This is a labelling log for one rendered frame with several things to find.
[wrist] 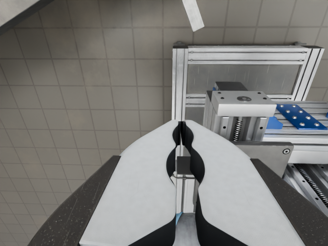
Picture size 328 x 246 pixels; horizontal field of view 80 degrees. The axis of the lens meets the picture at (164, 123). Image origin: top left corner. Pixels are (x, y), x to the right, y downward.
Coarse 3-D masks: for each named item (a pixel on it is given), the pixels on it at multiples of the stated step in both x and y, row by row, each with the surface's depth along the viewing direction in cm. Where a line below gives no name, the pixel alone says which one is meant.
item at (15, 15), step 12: (0, 0) 63; (12, 0) 63; (24, 0) 63; (36, 0) 63; (48, 0) 67; (0, 12) 65; (12, 12) 65; (24, 12) 66; (0, 24) 67; (12, 24) 71
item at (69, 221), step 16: (112, 160) 8; (96, 176) 8; (80, 192) 7; (96, 192) 7; (64, 208) 6; (80, 208) 6; (48, 224) 6; (64, 224) 6; (80, 224) 6; (32, 240) 6; (48, 240) 6; (64, 240) 6
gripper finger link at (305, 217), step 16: (256, 160) 8; (272, 176) 8; (272, 192) 7; (288, 192) 7; (288, 208) 6; (304, 208) 6; (304, 224) 6; (320, 224) 6; (304, 240) 6; (320, 240) 6
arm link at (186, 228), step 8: (176, 216) 39; (184, 216) 39; (192, 216) 39; (176, 224) 37; (184, 224) 37; (192, 224) 37; (176, 232) 36; (184, 232) 36; (192, 232) 36; (176, 240) 35; (184, 240) 35; (192, 240) 35
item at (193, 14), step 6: (186, 0) 48; (192, 0) 48; (186, 6) 48; (192, 6) 48; (186, 12) 49; (192, 12) 49; (198, 12) 49; (192, 18) 50; (198, 18) 50; (192, 24) 50; (198, 24) 50; (192, 30) 53
